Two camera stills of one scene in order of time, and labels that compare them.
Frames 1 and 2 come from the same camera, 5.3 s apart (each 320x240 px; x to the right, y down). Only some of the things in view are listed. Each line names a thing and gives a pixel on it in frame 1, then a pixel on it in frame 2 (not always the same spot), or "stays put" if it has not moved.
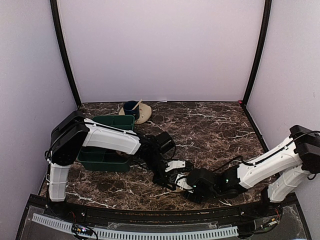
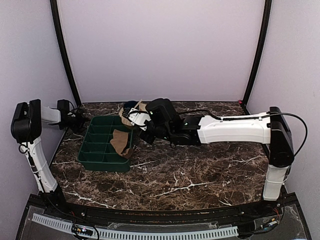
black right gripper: x=197 y=199 -> x=147 y=138
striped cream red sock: x=177 y=189 -> x=124 y=111
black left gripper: x=165 y=179 -> x=82 y=120
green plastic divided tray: x=102 y=159 stays put
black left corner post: x=54 y=9 stays put
